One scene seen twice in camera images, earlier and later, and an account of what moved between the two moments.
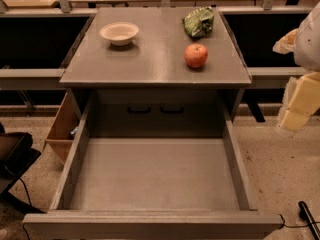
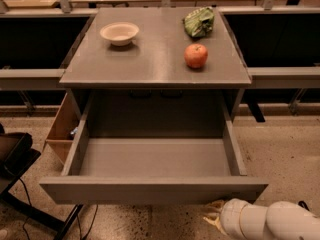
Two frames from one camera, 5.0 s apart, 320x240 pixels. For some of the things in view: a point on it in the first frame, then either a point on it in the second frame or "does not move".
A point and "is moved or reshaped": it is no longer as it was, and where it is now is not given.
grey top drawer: (153, 177) is moved or reshaped
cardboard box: (64, 130) does not move
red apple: (195, 55) does not move
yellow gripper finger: (305, 102) → (216, 222)
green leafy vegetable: (199, 23) does not move
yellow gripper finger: (286, 44) → (214, 208)
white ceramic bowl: (119, 33) does not move
